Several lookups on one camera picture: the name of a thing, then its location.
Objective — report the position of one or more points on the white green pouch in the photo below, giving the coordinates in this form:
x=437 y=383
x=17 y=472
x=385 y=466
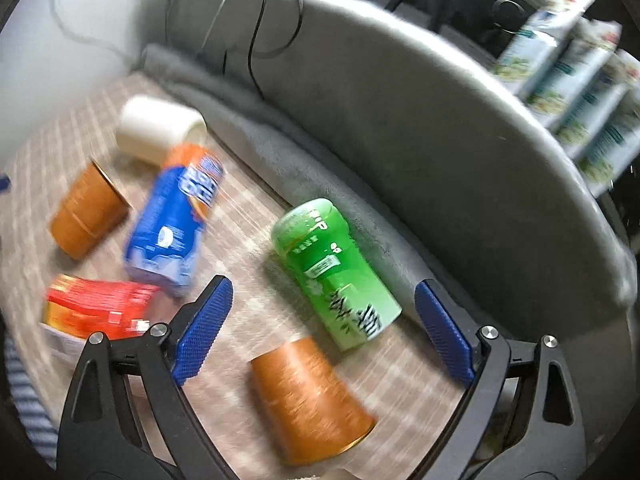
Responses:
x=537 y=44
x=592 y=43
x=596 y=104
x=614 y=148

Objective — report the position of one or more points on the orange cup near cushion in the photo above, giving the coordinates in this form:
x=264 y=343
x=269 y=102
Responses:
x=312 y=412

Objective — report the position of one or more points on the red snack cup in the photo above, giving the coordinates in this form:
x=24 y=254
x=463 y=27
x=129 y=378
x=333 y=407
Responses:
x=74 y=308

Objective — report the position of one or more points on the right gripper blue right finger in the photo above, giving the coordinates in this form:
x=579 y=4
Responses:
x=449 y=340

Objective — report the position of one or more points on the blue striped cloth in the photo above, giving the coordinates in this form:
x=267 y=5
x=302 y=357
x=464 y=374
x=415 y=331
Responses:
x=25 y=404

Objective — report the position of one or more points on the pink plaid blanket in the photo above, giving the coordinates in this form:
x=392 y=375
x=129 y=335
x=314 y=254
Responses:
x=397 y=377

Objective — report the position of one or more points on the blue orange snack cup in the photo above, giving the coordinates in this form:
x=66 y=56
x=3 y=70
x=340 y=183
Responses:
x=164 y=245

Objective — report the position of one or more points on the rolled grey blanket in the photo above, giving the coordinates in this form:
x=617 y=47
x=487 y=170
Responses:
x=298 y=168

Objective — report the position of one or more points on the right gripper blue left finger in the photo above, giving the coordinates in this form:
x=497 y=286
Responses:
x=195 y=327

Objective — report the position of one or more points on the white plastic cup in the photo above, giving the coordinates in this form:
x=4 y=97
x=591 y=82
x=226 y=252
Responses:
x=149 y=128

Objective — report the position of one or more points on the orange cup by white cup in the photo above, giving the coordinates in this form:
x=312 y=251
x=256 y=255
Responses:
x=91 y=209

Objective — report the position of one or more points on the grey sofa back cushion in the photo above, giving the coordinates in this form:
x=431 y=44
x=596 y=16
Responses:
x=460 y=161

